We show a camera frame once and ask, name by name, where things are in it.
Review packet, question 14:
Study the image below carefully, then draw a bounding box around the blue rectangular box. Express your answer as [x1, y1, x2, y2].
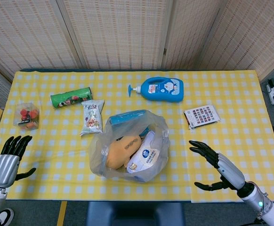
[110, 110, 149, 127]

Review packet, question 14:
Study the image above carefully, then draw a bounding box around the white black sneaker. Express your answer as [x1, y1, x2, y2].
[0, 208, 15, 226]

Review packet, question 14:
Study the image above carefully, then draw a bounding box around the orange bread loaf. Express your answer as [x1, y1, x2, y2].
[105, 135, 142, 169]

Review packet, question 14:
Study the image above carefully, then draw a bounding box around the transparent plastic bag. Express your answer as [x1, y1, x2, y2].
[89, 112, 171, 183]

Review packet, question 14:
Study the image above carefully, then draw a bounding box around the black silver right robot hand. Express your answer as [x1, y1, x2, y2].
[188, 140, 246, 191]

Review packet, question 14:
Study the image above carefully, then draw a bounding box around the white tissue pack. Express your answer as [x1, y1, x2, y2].
[127, 131, 168, 175]

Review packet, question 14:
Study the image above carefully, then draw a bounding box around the blue pump bottle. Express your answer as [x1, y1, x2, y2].
[128, 77, 184, 103]

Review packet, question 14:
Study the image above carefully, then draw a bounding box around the blue chair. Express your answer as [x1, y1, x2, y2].
[85, 201, 186, 226]

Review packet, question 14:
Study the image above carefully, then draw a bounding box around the green chips can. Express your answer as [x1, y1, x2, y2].
[50, 87, 93, 109]

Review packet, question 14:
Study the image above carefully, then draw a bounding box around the beige woven folding screen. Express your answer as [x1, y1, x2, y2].
[0, 0, 274, 109]

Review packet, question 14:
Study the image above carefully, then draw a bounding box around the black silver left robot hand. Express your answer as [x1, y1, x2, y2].
[0, 135, 37, 189]

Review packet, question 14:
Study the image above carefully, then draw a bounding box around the white snack packet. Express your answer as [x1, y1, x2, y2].
[80, 99, 105, 137]

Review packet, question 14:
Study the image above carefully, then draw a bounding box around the patterned flat card box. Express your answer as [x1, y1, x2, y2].
[183, 105, 221, 130]

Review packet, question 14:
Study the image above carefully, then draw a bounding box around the clear box with red pieces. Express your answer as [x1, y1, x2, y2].
[13, 102, 40, 130]

